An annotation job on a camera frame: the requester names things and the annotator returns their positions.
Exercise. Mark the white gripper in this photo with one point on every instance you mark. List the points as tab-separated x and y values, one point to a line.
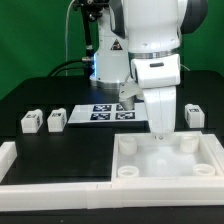
160	105

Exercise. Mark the white square tabletop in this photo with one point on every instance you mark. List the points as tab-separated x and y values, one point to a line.
141	156

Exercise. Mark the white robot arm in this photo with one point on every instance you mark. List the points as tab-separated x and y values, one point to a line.
138	53

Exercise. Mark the white marker sheet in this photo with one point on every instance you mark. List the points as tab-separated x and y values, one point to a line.
98	113

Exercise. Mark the white U-shaped fence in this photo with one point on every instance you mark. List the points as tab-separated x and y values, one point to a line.
123	193

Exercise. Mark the black camera pole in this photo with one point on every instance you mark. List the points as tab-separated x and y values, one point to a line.
91	11

